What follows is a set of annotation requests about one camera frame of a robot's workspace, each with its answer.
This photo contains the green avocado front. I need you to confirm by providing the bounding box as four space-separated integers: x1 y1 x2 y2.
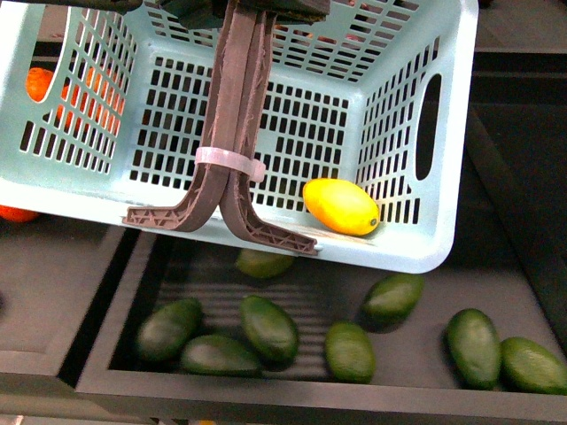
180 335 261 376

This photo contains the green avocado corner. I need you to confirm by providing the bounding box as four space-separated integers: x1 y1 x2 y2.
501 336 566 396

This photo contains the green avocado centre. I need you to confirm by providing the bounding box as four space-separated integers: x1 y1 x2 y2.
240 295 299 363

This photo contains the white zip tie right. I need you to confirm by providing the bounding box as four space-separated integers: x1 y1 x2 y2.
195 146 266 182

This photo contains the green avocado left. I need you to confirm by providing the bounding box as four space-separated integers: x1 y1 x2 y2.
136 297 203 362

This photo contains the green avocado upper right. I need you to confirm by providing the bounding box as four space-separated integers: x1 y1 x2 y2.
361 274 424 325

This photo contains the green avocado far right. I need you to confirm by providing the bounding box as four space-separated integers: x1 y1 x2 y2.
446 308 501 390

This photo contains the orange tangerine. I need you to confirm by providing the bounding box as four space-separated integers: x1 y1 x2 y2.
0 205 40 223
26 67 54 102

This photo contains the green avocado under basket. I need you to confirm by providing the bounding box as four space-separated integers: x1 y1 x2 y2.
235 249 295 279

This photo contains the brown basket handle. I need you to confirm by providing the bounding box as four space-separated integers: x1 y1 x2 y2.
123 3 316 255

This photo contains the green avocado middle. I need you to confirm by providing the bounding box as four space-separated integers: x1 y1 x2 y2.
324 321 376 384

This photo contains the light blue plastic basket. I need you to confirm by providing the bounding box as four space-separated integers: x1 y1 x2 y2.
1 1 478 274

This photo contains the yellow mango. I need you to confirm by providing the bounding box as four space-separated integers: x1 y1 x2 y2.
302 178 380 236

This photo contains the orange tangerine left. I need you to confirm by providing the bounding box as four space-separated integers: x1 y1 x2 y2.
0 205 40 223

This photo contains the black display crate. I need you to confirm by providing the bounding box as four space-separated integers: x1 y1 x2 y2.
77 232 566 424

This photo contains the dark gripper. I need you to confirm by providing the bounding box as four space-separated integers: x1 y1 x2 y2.
159 0 330 29

